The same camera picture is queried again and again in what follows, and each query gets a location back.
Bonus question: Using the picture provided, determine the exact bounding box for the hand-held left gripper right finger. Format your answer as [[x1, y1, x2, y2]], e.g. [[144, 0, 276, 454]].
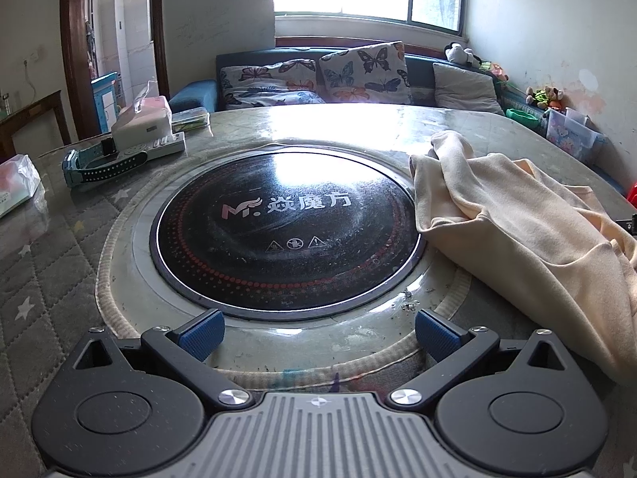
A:
[[387, 309, 566, 410]]

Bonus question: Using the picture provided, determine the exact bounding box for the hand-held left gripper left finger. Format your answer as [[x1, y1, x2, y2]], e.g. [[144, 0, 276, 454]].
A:
[[71, 309, 253, 413]]

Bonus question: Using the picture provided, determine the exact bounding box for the cream garment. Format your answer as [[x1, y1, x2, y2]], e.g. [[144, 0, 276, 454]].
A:
[[409, 130, 637, 390]]

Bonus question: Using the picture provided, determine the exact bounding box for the clear plastic storage box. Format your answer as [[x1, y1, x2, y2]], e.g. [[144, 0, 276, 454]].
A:
[[544, 107, 598, 153]]

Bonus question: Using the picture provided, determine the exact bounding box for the black round induction cooktop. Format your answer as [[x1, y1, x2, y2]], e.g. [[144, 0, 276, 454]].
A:
[[149, 149, 427, 320]]

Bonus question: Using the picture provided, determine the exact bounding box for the green plastic basin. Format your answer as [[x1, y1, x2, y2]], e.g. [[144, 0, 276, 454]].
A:
[[504, 107, 541, 129]]

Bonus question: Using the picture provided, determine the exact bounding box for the brown plush toy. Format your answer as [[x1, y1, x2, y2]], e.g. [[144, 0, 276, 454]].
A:
[[526, 86, 566, 111]]

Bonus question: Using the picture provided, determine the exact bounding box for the grey quilted star table cover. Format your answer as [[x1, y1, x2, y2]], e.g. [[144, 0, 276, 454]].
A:
[[0, 104, 637, 478]]

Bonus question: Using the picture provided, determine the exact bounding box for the white remote control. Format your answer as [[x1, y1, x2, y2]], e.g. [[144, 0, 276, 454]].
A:
[[117, 132, 186, 161]]

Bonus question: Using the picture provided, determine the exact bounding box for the colourful toys pile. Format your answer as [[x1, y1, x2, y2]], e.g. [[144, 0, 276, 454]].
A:
[[479, 59, 509, 82]]

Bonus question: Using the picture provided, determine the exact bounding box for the light blue smartwatch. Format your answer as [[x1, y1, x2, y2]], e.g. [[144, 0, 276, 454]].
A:
[[62, 140, 118, 188]]

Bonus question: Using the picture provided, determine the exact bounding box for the grey pillow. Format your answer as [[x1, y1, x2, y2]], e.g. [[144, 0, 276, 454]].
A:
[[432, 62, 505, 116]]

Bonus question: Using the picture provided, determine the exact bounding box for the green packet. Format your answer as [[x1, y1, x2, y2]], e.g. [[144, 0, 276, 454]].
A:
[[172, 108, 210, 133]]

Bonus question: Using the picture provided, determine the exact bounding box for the white tissue box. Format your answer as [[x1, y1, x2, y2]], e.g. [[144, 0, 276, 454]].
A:
[[110, 94, 174, 150]]

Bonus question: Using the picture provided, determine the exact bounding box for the plastic wrapped tissue pack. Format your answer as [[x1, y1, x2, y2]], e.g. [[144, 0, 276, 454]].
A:
[[0, 154, 45, 218]]

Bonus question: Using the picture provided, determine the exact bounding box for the blue sofa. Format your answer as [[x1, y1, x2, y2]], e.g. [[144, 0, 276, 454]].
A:
[[168, 47, 615, 185]]

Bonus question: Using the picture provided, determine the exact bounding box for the panda plush toy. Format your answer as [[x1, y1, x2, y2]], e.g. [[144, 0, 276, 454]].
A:
[[444, 42, 481, 67]]

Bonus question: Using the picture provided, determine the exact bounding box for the blue and white box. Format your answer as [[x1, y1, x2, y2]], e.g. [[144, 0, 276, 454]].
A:
[[90, 72, 123, 133]]

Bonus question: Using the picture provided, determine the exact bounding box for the butterfly print pillow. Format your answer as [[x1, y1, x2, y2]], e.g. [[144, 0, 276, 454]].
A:
[[220, 59, 327, 110], [318, 41, 414, 105]]

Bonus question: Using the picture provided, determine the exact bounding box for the dark wooden side table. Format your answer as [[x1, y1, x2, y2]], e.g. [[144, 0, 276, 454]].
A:
[[0, 90, 71, 158]]

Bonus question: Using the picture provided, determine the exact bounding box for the black dotted watch strap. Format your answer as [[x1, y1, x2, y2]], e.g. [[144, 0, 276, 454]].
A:
[[80, 151, 149, 185]]

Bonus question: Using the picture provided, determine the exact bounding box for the brown wooden door frame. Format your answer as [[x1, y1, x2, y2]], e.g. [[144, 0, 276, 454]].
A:
[[60, 0, 170, 143]]

